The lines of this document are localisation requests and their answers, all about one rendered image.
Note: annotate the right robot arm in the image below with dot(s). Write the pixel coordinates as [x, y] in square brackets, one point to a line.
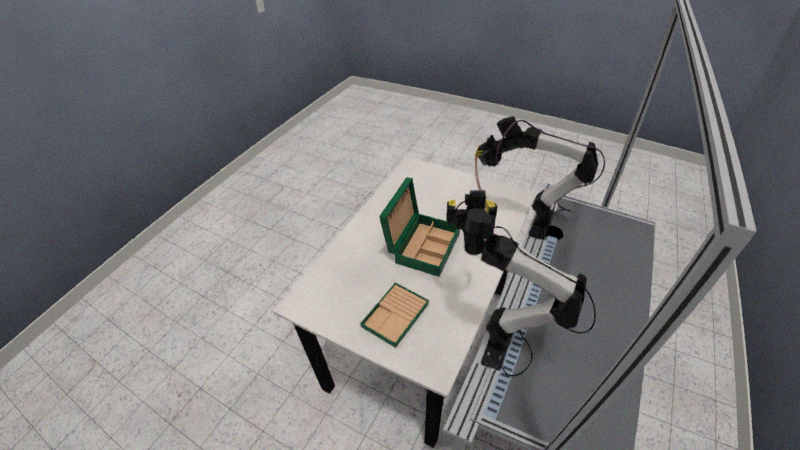
[586, 169]

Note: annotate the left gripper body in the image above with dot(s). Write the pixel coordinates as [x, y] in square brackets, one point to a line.
[450, 216]

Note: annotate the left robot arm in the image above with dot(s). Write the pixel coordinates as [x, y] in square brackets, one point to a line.
[501, 253]

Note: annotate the green jewelry box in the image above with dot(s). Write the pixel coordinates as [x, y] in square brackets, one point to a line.
[418, 241]

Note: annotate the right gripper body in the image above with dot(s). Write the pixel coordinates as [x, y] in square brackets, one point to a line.
[487, 145]

